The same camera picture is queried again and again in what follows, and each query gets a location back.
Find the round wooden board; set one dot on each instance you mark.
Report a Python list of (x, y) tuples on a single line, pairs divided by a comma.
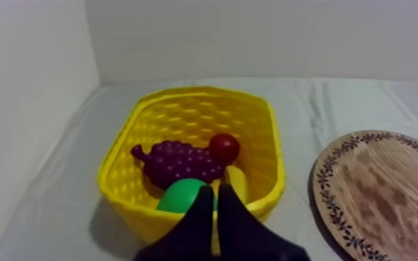
[(384, 196)]

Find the yellow toy banana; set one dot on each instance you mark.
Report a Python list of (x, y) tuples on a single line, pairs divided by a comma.
[(239, 180)]

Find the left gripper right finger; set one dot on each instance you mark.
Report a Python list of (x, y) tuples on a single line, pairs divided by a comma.
[(245, 237)]

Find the green toy pear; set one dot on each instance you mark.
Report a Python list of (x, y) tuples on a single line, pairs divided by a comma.
[(180, 196)]

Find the yellow plastic basket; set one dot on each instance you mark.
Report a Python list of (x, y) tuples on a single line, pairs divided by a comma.
[(194, 109)]

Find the purple toy grapes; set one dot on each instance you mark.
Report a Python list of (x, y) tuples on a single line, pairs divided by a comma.
[(180, 164)]

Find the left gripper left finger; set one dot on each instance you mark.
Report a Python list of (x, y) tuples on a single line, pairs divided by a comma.
[(190, 237)]

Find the small red fruit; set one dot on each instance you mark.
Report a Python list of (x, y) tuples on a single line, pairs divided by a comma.
[(224, 147)]

